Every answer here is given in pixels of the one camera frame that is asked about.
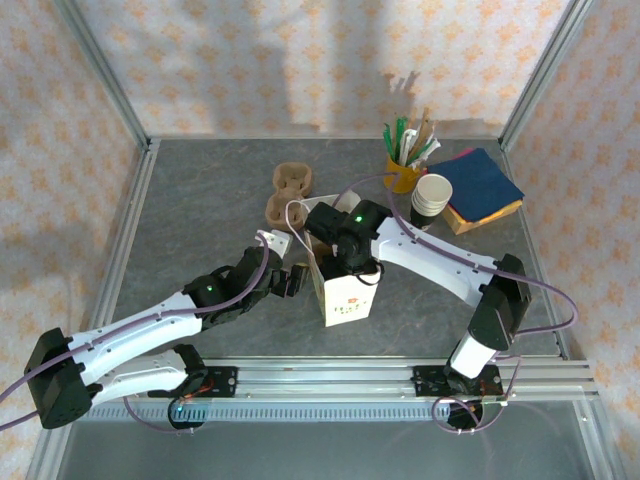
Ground yellow paper napkin stack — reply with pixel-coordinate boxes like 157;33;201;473
442;198;525;236

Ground white floral paper bag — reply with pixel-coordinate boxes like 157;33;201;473
284;191;384;329

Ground brown pulp cup carrier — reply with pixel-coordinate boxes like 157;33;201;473
264;162;315;226

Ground stack of white paper cups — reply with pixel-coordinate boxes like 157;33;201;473
409;172;455;231

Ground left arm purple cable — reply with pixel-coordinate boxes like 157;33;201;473
0;243;274;437

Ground yellow straw holder cup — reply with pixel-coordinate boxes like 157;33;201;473
383;154;422;195

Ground grey metal lower shelf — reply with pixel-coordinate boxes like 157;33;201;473
54;419;596;480

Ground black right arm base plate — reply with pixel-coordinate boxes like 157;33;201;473
412;364;505;400

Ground aluminium frame rail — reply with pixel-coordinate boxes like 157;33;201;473
499;139;572;357
82;139;162;361

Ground white wrapped straw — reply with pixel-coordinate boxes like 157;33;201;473
402;128;420;166
412;138;443;169

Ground stack of coloured napkins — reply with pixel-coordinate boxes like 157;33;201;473
429;147;526;224

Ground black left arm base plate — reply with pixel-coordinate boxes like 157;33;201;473
148;366;239;400

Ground wide aluminium mounting rail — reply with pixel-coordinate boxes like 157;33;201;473
53;357;600;404

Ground aluminium frame post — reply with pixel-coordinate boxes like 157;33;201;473
52;0;154;151
498;0;600;151

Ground grey slotted cable duct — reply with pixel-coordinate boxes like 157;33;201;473
72;402;454;422

